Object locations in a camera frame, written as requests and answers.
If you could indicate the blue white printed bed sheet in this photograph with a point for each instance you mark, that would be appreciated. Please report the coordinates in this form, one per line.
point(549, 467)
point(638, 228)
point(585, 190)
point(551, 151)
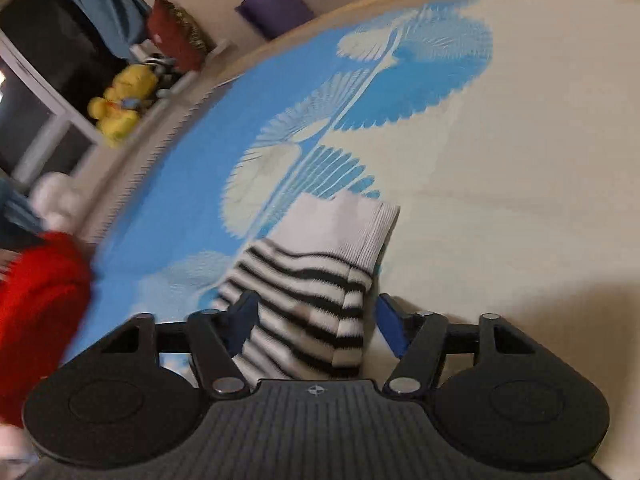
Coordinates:
point(500, 185)

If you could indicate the window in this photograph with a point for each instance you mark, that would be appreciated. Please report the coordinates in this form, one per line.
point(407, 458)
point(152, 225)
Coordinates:
point(40, 35)

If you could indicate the red cushion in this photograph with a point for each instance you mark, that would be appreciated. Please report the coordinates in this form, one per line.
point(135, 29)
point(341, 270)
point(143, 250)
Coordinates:
point(172, 35)

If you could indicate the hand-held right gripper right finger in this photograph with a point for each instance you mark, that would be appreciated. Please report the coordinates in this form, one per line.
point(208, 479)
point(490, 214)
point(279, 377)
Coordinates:
point(392, 330)

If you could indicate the black white striped child's top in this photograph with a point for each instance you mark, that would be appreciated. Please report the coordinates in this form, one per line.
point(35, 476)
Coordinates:
point(300, 285)

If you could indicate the red folded blanket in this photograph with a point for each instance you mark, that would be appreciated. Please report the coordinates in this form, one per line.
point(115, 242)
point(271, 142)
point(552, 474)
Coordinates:
point(40, 310)

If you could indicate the white plush toy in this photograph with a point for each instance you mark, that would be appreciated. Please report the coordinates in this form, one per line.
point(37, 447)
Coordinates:
point(57, 200)

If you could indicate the yellow plush toy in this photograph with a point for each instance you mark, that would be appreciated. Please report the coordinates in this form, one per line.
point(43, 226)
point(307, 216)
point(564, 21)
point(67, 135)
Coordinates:
point(112, 120)
point(134, 82)

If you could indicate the blue shark plush toy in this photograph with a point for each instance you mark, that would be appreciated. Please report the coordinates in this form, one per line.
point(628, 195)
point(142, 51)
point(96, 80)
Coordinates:
point(15, 210)

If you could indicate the blue curtain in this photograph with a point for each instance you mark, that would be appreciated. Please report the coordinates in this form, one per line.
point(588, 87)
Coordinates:
point(110, 5)

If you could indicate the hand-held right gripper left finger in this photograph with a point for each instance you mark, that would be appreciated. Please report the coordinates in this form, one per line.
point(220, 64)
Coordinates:
point(245, 317)

